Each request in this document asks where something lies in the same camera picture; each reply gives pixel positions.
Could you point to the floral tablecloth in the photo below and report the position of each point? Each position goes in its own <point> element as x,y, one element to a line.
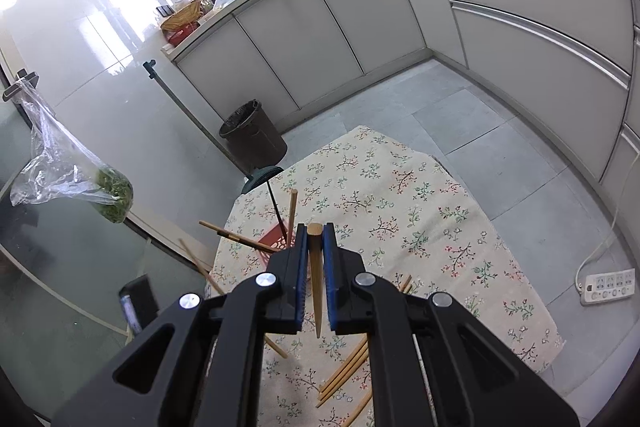
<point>400,217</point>

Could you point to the red plastic basket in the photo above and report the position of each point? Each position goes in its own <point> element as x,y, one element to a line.
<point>182,36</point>

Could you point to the white power strip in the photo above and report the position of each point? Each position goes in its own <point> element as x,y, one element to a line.
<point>607,284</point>

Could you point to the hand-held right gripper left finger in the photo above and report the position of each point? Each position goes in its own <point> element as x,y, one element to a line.
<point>301,277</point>

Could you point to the pink lattice utensil holder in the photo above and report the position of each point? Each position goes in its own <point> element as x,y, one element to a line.
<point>274,239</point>

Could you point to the dark green round object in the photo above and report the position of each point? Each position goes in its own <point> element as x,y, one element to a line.
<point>260,179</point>

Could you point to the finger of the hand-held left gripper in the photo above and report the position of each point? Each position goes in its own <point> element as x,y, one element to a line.
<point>145,302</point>

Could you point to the wooden chopstick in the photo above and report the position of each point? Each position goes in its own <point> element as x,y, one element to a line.
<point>316,277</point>
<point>292,209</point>
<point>202,267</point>
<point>235,236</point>

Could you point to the black pole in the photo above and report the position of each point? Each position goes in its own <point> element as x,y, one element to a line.
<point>195,117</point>

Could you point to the pile of wooden chopsticks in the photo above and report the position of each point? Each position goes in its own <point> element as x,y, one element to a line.
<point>345,372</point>

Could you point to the brown trash bin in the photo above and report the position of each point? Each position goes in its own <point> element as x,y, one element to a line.
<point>252,137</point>

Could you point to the wicker basket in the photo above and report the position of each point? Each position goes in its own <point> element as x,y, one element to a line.
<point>180,17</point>

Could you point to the clear plastic bag of greens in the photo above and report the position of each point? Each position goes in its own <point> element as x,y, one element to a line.
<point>100,192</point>

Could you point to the black chopstick with gold band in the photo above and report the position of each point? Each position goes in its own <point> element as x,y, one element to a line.
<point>278,212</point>

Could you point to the white kitchen cabinets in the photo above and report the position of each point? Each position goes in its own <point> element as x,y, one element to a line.
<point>450,7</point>

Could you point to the frosted glass door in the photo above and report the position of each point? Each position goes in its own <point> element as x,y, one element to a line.
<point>75,307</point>

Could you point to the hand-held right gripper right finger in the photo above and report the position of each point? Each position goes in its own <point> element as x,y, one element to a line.
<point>330,277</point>

